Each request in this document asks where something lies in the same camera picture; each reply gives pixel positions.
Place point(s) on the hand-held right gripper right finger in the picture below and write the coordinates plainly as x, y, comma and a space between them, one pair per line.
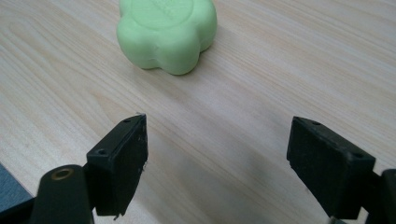
327, 168

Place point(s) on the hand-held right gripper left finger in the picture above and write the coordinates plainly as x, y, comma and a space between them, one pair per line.
120, 168

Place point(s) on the green flower-shaped soap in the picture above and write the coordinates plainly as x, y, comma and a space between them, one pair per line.
165, 34

